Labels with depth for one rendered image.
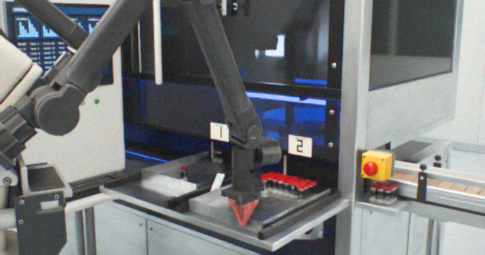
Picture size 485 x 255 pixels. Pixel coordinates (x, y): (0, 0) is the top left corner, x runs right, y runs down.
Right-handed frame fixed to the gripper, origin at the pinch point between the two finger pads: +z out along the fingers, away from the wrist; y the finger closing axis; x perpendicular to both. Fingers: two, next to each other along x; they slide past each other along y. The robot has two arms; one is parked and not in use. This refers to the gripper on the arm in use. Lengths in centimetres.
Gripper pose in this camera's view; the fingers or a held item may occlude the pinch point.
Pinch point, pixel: (242, 222)
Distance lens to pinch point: 128.3
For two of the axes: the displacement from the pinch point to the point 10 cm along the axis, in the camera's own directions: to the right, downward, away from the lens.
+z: -0.1, 9.8, 1.9
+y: 6.3, -1.4, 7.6
